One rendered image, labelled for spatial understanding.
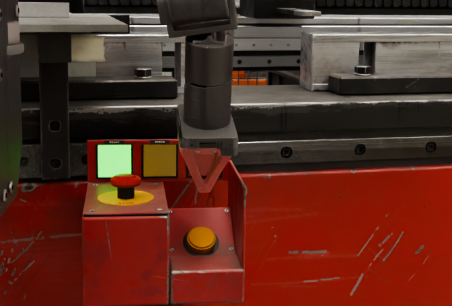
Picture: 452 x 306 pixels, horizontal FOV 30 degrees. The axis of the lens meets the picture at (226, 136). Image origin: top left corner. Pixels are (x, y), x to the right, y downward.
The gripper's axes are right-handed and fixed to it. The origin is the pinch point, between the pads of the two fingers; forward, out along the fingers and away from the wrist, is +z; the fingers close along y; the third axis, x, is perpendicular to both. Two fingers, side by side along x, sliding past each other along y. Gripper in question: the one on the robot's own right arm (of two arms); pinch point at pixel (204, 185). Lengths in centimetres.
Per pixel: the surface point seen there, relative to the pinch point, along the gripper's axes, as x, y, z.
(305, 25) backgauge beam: -26, 62, -1
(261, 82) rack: -39, 181, 58
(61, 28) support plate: 17.6, 8.8, -17.8
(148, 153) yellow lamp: 6.6, 10.8, 0.6
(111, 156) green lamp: 11.8, 10.7, 1.0
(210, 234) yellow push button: -1.1, 0.6, 7.6
